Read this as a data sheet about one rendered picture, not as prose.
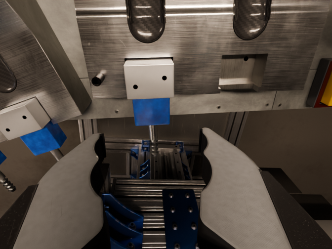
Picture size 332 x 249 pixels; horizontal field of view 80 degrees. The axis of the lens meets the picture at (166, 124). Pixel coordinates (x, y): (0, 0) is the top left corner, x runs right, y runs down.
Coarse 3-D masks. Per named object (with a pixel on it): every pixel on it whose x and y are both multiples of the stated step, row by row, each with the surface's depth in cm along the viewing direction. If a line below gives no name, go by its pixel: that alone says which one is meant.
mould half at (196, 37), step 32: (96, 0) 19; (192, 0) 20; (224, 0) 20; (288, 0) 20; (320, 0) 21; (96, 32) 20; (128, 32) 20; (192, 32) 21; (224, 32) 21; (288, 32) 22; (320, 32) 22; (96, 64) 22; (192, 64) 22; (288, 64) 23; (96, 96) 24
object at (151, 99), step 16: (128, 64) 20; (144, 64) 20; (160, 64) 20; (128, 80) 20; (144, 80) 20; (160, 80) 20; (128, 96) 21; (144, 96) 21; (160, 96) 21; (144, 112) 23; (160, 112) 24
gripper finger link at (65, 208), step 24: (96, 144) 11; (72, 168) 9; (96, 168) 9; (48, 192) 8; (72, 192) 8; (96, 192) 8; (48, 216) 7; (72, 216) 7; (96, 216) 7; (24, 240) 6; (48, 240) 6; (72, 240) 6; (96, 240) 6
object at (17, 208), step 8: (24, 192) 8; (32, 192) 8; (16, 200) 7; (24, 200) 7; (8, 208) 7; (16, 208) 7; (24, 208) 7; (8, 216) 7; (16, 216) 7; (24, 216) 7; (0, 224) 7; (8, 224) 7; (16, 224) 7; (0, 232) 6; (8, 232) 6; (16, 232) 6; (0, 240) 6; (8, 240) 6; (0, 248) 6; (8, 248) 6
